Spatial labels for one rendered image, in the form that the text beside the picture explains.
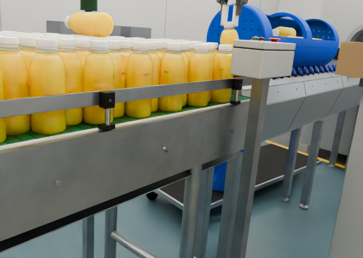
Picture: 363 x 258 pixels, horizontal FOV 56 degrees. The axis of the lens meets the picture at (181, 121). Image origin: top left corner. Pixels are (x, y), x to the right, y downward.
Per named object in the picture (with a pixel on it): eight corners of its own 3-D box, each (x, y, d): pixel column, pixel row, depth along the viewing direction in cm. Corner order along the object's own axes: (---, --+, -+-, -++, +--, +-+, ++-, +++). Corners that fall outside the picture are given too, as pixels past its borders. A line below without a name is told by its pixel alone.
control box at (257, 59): (291, 75, 108) (296, 42, 105) (260, 79, 93) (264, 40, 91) (262, 71, 114) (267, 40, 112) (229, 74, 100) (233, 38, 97)
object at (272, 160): (319, 176, 292) (322, 160, 288) (190, 235, 194) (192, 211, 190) (268, 157, 329) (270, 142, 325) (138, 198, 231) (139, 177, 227)
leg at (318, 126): (309, 207, 236) (325, 120, 220) (306, 210, 231) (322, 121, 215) (301, 204, 239) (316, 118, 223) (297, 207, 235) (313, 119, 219)
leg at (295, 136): (290, 200, 244) (304, 115, 228) (286, 203, 240) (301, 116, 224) (282, 197, 248) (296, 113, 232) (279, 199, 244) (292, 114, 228)
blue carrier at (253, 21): (334, 72, 198) (344, 20, 191) (259, 80, 134) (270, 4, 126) (288, 65, 216) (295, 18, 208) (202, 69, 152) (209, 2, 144)
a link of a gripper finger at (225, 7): (224, 4, 117) (222, 4, 117) (221, 25, 119) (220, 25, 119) (229, 5, 119) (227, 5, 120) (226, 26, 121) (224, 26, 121)
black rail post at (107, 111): (115, 128, 73) (116, 91, 71) (103, 131, 71) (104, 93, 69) (109, 126, 75) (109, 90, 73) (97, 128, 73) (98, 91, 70)
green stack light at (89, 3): (101, 11, 128) (101, -3, 127) (86, 10, 123) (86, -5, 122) (91, 11, 132) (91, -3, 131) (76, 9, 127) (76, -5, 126)
